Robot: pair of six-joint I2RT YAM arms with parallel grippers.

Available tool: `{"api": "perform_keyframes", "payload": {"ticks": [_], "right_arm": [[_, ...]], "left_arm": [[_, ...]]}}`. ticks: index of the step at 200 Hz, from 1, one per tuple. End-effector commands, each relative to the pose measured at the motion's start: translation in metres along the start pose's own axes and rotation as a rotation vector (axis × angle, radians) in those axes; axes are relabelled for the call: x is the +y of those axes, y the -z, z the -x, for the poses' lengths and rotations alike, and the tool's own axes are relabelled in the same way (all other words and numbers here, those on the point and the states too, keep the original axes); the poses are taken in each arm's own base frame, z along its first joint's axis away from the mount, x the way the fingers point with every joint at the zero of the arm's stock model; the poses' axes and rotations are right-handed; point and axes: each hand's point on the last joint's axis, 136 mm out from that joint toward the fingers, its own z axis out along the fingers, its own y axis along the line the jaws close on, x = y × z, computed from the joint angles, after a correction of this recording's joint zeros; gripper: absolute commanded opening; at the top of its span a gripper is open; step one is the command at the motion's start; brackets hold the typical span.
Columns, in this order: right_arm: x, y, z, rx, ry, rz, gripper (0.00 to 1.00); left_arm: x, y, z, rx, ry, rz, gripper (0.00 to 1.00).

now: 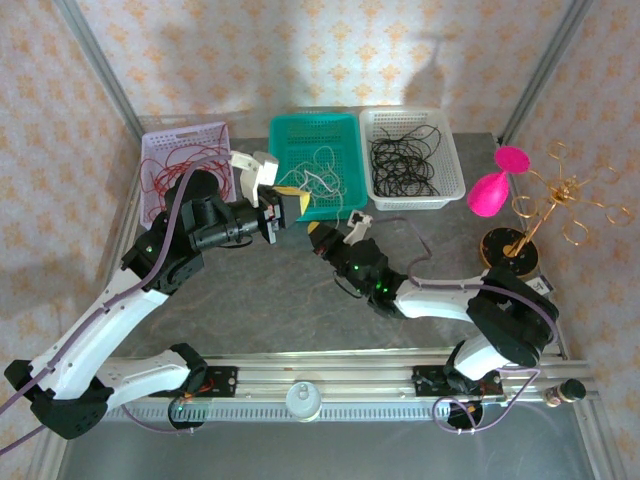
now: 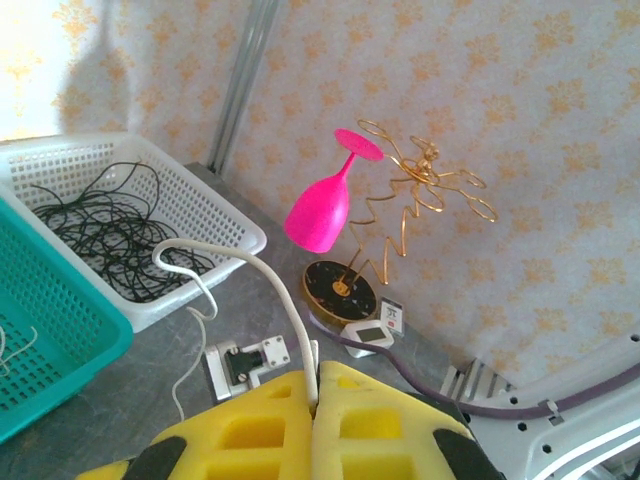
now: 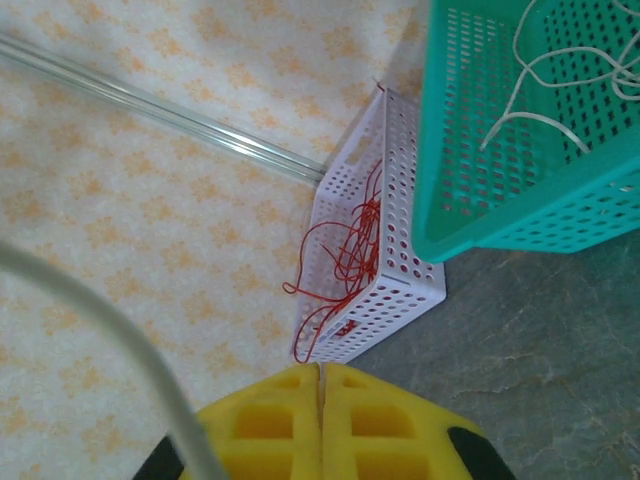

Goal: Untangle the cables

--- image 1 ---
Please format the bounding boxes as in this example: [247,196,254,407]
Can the thin white cable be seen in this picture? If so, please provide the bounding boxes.
[304,169,351,226]
[299,147,351,206]
[277,167,331,196]

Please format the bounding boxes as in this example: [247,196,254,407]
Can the thin red cable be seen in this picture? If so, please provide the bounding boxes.
[141,143,234,194]

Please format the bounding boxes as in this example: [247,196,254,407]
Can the teal plastic basket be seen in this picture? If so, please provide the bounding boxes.
[267,113,369,224]

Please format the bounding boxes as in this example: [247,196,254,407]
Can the lilac plastic basket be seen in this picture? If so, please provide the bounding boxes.
[139,121,236,226]

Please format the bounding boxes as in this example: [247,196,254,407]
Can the pink plastic goblet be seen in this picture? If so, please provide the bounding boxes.
[467,144,531,219]

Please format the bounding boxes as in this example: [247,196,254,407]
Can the white plastic basket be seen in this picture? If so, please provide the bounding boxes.
[358,107,469,211]

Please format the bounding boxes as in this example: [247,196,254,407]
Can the white round knob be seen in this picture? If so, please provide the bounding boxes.
[284,380,324,424]

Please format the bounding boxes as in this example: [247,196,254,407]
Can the small dark bottle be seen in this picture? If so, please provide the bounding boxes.
[542,378,587,406]

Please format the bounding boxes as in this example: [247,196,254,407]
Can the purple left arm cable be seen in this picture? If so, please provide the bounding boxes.
[0,154,236,456]

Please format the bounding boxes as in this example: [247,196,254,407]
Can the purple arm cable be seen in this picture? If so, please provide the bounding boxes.
[0,154,236,456]
[369,214,561,374]

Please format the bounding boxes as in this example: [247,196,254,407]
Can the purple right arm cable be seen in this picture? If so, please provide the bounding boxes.
[369,214,561,374]

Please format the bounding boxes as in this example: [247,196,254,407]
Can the black cable bundle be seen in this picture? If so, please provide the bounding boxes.
[369,124,444,199]

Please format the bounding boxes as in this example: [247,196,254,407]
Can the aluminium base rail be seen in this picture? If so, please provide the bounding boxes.
[112,352,599,404]

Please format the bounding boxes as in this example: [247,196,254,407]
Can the gold wire glass stand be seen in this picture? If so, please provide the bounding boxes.
[479,141,634,280]

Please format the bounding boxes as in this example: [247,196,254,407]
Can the grey slotted cable duct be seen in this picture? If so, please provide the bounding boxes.
[74,402,506,422]

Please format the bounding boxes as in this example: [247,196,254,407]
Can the aluminium frame post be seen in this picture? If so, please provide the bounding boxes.
[52,0,146,149]
[497,0,596,146]

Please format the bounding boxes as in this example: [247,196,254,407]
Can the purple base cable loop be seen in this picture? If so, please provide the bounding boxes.
[119,389,201,435]
[432,369,541,437]

